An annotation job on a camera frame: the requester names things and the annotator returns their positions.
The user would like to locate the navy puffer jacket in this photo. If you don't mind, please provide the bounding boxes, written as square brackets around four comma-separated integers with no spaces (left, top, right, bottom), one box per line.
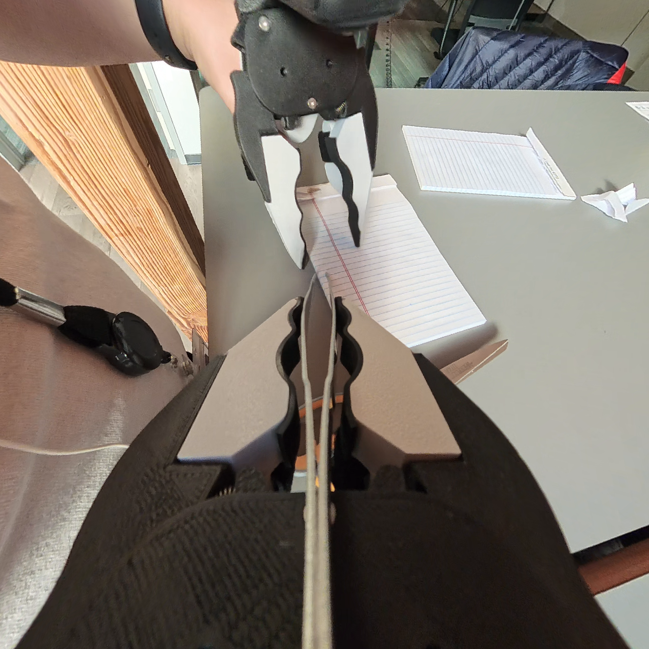
[425,25,632,91]

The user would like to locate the person's left hand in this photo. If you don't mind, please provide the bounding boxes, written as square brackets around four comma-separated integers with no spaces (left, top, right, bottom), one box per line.
[165,0,244,115]

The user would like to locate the black badge reel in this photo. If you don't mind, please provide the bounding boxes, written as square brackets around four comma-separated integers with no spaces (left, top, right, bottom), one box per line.
[58,304,173,377]

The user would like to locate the black wrist strap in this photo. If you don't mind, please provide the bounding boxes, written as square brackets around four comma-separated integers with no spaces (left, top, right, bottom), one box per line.
[134,0,199,72]

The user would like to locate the wooden post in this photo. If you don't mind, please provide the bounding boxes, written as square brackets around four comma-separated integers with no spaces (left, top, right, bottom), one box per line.
[0,61,209,345]

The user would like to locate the white lined notepad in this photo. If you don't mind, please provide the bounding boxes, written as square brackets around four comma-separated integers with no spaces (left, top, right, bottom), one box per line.
[402,124,577,201]
[296,174,487,348]

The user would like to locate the folded white paper scrap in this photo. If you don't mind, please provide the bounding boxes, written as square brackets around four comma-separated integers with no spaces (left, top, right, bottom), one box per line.
[580,182,649,223]

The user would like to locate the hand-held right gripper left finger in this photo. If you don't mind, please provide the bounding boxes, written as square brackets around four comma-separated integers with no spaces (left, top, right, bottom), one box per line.
[178,296,311,491]

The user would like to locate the grey orange scissors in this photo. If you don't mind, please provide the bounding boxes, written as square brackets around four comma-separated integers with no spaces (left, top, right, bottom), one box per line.
[291,339,509,495]

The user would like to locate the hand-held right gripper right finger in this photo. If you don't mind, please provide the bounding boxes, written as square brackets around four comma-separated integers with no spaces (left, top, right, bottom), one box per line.
[332,296,462,490]

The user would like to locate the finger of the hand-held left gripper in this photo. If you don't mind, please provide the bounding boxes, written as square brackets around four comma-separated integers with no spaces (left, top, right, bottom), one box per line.
[260,129,310,270]
[317,112,376,249]

